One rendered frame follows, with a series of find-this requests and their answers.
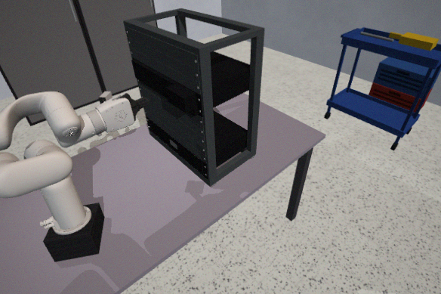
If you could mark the black server rack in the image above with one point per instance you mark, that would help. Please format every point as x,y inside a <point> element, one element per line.
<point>196,81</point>

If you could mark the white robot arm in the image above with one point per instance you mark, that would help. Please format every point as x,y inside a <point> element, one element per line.
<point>45,166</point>

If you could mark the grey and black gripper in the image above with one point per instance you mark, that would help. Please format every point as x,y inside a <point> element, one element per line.
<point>120,113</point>

